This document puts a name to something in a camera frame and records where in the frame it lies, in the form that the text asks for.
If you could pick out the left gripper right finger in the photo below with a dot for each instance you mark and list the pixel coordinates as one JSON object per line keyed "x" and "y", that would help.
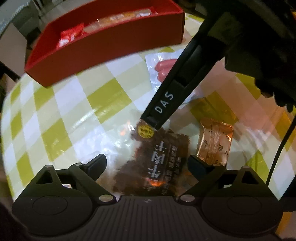
{"x": 207, "y": 177}

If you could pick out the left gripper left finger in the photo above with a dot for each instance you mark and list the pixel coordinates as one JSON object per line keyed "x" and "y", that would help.
{"x": 86, "y": 175}

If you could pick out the orange clear candy packet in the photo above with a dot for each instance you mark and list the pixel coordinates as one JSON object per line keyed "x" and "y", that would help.
{"x": 214, "y": 143}

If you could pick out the dark beef jerky packet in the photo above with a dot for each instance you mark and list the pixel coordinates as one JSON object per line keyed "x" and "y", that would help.
{"x": 159, "y": 165}

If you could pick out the vacuum pack pink sausages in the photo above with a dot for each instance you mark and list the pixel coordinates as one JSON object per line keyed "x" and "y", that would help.
{"x": 159, "y": 65}

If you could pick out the red drink powder sachet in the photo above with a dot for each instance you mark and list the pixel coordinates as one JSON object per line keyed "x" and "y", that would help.
{"x": 69, "y": 35}

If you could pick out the clear pack crispy snack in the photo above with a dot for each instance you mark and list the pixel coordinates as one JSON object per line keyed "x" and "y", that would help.
{"x": 118, "y": 18}

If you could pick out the red cardboard tray box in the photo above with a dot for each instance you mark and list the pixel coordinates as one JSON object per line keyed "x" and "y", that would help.
{"x": 48, "y": 64}

